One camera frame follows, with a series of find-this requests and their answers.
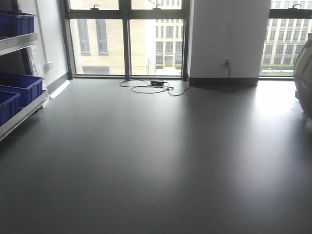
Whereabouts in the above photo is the white wall box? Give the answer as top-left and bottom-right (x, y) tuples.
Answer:
(44, 61), (53, 71)

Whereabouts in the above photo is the blue bin lower shelf back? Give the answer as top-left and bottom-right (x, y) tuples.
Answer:
(0, 73), (44, 107)

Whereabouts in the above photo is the black power adapter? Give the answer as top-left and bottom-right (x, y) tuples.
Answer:
(150, 79), (164, 87)

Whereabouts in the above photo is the blue bin shelf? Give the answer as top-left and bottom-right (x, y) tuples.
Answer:
(0, 10), (36, 37)
(0, 73), (44, 107)
(0, 91), (20, 126)

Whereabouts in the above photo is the blue bin upper shelf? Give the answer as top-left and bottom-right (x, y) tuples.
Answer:
(0, 10), (36, 37)

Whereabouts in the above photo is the blue bin lower shelf front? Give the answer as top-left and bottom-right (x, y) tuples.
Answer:
(0, 91), (20, 126)

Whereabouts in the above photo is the white wall socket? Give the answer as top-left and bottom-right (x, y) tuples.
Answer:
(222, 58), (230, 68)

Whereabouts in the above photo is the metal flow rack left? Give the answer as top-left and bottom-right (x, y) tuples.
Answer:
(0, 32), (48, 139)

